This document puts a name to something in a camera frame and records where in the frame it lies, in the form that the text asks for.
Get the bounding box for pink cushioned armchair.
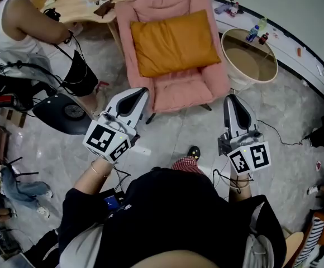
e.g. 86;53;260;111
114;0;231;125

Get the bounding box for light wooden table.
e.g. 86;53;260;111
29;0;149;25

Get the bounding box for red and white bottle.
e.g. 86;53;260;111
228;1;244;18

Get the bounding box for grey backpack strap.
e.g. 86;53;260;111
59;223;104;268
242;202;276;268

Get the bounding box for blue label drink bottle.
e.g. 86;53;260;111
245;25;260;43

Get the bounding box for round beige side table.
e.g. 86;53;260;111
220;28;279;92

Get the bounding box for orange pillow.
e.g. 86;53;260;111
130;9;222;78

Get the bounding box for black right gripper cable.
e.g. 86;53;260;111
212;168;254;195

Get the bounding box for brown cloth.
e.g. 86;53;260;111
93;1;116;19

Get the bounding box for person's left forearm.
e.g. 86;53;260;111
72;157;114;195

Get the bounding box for black recorder with blue screen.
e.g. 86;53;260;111
99;188;125;214

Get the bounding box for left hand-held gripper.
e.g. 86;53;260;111
82;87;150;165

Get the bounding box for person's black shoe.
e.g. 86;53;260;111
187;145;201;161

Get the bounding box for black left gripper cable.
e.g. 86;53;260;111
113;162;132;192

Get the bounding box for person's black t-shirt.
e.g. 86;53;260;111
58;167;287;268

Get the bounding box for person's red checked trousers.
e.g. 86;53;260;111
171;156;204;176

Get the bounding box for black floor cable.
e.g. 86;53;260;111
256;118;312;146

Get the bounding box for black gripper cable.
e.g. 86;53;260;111
212;168;254;195
113;162;132;192

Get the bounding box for thin gold bracelet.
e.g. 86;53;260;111
90;160;111;177

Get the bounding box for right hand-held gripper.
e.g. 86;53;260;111
217;94;272;176

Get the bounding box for purple cloth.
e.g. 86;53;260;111
214;3;232;15

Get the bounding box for dark plastic chair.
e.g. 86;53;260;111
32;93;93;136

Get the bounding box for person's right forearm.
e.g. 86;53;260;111
228;171;254;204

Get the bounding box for white low ledge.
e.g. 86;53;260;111
211;0;324;100

